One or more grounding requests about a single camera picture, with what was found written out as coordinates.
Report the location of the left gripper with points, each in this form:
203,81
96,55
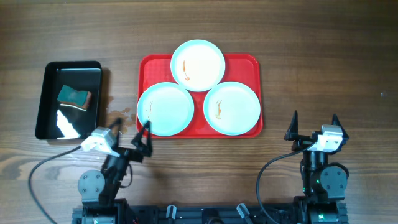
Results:
128,151

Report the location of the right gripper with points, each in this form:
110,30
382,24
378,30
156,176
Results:
308,139

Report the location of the white plate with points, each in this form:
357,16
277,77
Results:
231,108
167,106
197,65

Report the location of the green and orange sponge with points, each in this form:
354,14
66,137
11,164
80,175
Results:
74,98

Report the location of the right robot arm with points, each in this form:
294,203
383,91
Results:
324,182

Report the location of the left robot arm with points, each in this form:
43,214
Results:
98,188

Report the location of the red plastic tray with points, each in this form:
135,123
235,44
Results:
240,67

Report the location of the black rectangular water basin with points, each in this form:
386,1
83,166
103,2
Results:
56,120

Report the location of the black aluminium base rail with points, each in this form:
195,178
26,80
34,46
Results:
280,213

